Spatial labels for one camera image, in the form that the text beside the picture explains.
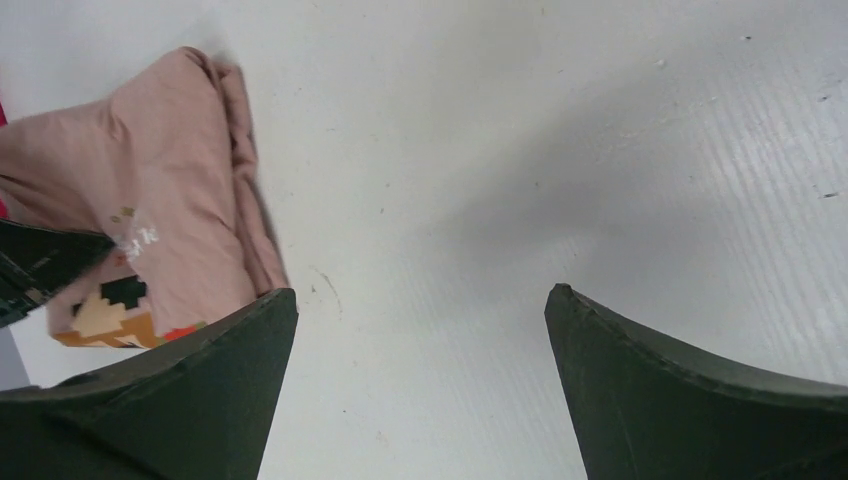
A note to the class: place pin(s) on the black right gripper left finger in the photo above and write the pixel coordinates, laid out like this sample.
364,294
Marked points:
198,407

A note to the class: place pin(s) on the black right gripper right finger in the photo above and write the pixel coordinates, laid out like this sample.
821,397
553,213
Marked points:
645,405

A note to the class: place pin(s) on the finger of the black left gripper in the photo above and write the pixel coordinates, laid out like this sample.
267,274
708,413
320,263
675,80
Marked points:
37,263

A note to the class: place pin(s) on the dusty pink graphic t-shirt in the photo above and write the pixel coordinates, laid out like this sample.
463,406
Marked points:
166,167

